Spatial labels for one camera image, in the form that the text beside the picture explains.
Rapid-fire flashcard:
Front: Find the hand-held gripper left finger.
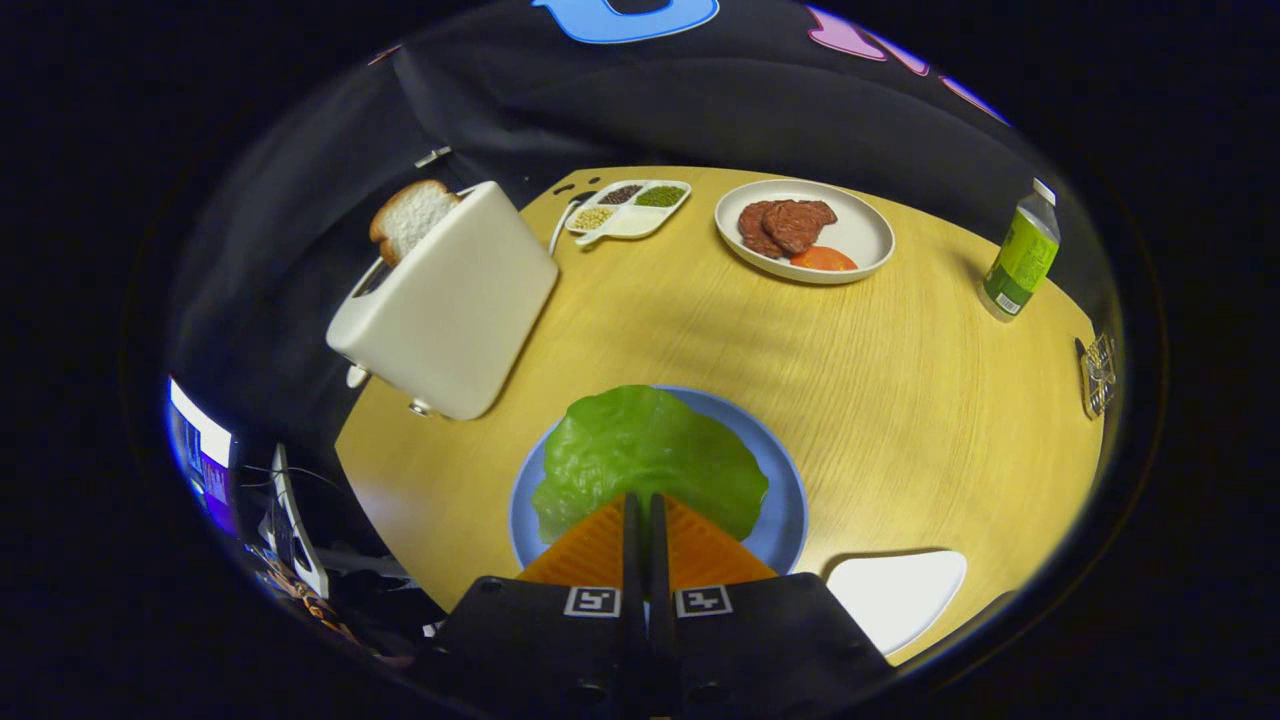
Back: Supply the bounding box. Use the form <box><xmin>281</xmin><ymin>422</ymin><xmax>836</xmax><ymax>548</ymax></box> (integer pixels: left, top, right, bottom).
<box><xmin>430</xmin><ymin>492</ymin><xmax>646</xmax><ymax>716</ymax></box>

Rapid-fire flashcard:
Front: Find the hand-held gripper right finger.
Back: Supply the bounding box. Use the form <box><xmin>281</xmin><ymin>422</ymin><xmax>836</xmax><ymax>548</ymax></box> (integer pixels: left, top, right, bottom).
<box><xmin>650</xmin><ymin>492</ymin><xmax>896</xmax><ymax>716</ymax></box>

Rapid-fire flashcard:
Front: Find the green lettuce leaf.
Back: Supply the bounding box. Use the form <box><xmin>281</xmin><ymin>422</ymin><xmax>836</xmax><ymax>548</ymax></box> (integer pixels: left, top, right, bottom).
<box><xmin>530</xmin><ymin>385</ymin><xmax>769</xmax><ymax>544</ymax></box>

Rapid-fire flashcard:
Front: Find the white bread slice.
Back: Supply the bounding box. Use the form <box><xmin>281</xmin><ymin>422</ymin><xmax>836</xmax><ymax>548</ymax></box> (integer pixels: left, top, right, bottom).
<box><xmin>369</xmin><ymin>180</ymin><xmax>461</xmax><ymax>268</ymax></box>

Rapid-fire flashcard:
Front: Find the blue plate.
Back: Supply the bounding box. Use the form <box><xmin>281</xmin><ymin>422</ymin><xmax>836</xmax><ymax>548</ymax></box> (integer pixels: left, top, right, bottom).
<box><xmin>508</xmin><ymin>385</ymin><xmax>809</xmax><ymax>576</ymax></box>

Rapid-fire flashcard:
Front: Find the rounded square white plate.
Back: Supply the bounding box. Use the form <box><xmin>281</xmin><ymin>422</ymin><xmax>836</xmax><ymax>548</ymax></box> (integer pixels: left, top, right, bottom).
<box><xmin>825</xmin><ymin>549</ymin><xmax>969</xmax><ymax>657</ymax></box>

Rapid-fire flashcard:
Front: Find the white toaster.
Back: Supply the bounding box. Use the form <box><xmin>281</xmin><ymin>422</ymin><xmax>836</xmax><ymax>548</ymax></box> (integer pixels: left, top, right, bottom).
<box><xmin>326</xmin><ymin>180</ymin><xmax>559</xmax><ymax>421</ymax></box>

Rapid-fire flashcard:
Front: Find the white flat device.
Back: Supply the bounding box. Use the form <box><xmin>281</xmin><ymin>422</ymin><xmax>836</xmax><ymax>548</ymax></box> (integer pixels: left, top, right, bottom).
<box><xmin>265</xmin><ymin>445</ymin><xmax>331</xmax><ymax>599</ymax></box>

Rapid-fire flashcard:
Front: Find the white divided seed dish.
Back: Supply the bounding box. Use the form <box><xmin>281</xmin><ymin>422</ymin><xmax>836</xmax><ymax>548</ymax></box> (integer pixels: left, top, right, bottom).
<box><xmin>565</xmin><ymin>179</ymin><xmax>693</xmax><ymax>247</ymax></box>

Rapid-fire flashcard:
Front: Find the brown meat patty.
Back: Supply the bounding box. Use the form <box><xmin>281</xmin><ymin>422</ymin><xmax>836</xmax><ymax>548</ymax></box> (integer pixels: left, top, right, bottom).
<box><xmin>738</xmin><ymin>200</ymin><xmax>791</xmax><ymax>259</ymax></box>
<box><xmin>763</xmin><ymin>199</ymin><xmax>839</xmax><ymax>255</ymax></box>

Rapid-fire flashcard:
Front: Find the red tomato slice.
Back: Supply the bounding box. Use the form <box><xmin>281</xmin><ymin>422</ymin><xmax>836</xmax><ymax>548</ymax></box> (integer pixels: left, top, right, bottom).
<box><xmin>790</xmin><ymin>245</ymin><xmax>859</xmax><ymax>272</ymax></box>

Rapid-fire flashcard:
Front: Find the round white plate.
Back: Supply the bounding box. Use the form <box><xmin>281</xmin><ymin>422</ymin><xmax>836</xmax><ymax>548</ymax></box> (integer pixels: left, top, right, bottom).
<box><xmin>714</xmin><ymin>178</ymin><xmax>896</xmax><ymax>286</ymax></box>

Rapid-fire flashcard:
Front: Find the lit computer monitor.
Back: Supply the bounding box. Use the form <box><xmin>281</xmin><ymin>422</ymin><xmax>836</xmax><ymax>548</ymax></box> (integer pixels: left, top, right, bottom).
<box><xmin>165</xmin><ymin>378</ymin><xmax>241</xmax><ymax>536</ymax></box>

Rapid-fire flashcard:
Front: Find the black backdrop cloth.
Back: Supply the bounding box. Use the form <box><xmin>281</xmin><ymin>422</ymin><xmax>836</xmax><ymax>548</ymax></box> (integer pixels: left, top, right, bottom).
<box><xmin>165</xmin><ymin>0</ymin><xmax>1121</xmax><ymax>501</ymax></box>

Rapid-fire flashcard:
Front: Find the green label plastic bottle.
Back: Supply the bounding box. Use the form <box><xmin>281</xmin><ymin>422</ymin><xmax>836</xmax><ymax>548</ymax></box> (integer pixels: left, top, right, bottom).
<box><xmin>980</xmin><ymin>178</ymin><xmax>1061</xmax><ymax>321</ymax></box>

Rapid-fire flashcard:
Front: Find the small clear ribbed dish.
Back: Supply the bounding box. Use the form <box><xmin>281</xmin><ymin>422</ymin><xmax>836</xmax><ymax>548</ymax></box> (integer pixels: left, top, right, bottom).
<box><xmin>1075</xmin><ymin>333</ymin><xmax>1118</xmax><ymax>419</ymax></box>

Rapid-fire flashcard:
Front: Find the white toaster cable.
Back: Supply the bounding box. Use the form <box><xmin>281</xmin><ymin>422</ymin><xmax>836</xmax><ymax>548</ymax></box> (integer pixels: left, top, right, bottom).
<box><xmin>548</xmin><ymin>195</ymin><xmax>583</xmax><ymax>256</ymax></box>

